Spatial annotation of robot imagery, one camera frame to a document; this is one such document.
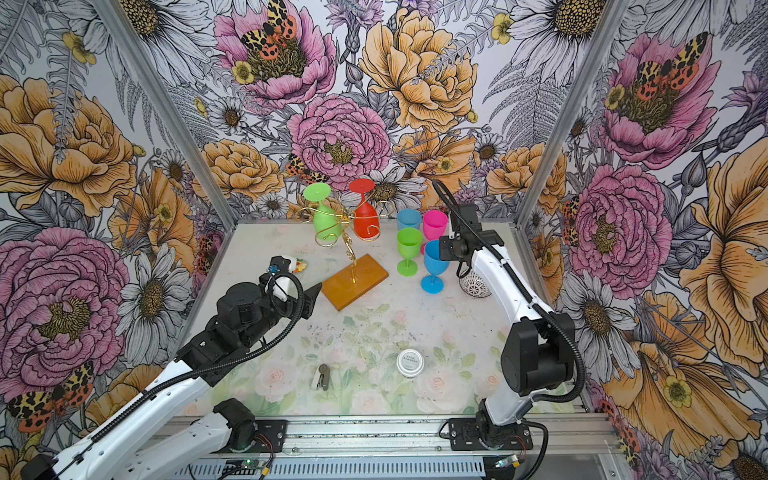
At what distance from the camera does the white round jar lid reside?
793mm

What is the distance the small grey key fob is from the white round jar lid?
0.67ft

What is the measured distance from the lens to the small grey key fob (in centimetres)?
83
